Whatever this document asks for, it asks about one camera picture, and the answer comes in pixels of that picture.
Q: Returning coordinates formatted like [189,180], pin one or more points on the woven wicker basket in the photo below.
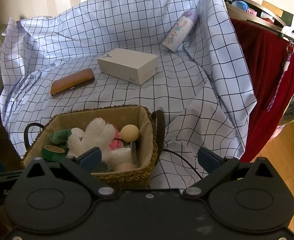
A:
[145,150]

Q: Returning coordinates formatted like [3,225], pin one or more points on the brown leather wallet case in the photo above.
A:
[72,82]

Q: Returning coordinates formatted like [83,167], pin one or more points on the green white radish plush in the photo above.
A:
[60,138]

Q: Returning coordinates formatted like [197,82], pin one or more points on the white gauze pack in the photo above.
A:
[120,156]

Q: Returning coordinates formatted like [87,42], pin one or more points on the white plush bunny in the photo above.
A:
[98,133]

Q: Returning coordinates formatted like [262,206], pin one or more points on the red cloth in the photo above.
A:
[265,54]

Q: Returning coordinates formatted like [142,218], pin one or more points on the purple bunny bottle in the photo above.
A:
[180,30]

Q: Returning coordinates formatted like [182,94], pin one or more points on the wooden shelf with items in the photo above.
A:
[265,13]

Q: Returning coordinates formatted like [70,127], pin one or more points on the white checkered cloth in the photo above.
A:
[181,57]

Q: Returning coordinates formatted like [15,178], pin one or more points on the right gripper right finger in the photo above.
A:
[218,169]

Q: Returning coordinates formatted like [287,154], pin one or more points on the beige tape roll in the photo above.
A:
[124,167]

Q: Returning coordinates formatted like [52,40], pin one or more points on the white rectangular box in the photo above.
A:
[129,65]

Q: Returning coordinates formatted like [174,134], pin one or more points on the pink white cloth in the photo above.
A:
[117,141]

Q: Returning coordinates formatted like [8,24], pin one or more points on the green wooden mushroom peg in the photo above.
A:
[129,133]

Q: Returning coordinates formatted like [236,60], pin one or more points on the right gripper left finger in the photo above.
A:
[79,170]

